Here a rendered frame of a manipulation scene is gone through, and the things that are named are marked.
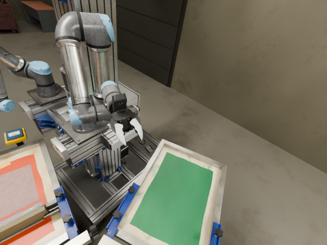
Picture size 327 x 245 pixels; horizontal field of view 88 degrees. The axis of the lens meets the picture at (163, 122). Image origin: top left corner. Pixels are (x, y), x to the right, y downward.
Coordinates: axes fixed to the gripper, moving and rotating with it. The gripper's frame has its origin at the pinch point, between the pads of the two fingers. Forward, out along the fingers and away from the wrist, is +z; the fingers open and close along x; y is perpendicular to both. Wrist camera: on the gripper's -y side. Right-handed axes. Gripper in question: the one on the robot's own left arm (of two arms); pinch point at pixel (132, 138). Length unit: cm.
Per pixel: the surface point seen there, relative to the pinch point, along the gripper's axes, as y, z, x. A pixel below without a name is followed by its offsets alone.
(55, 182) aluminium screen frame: 63, -37, 46
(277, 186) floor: 196, 12, -198
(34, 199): 65, -32, 58
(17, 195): 64, -39, 66
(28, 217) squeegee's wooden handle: 55, -17, 55
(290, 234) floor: 190, 60, -156
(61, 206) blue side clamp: 62, -20, 42
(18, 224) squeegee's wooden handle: 55, -16, 59
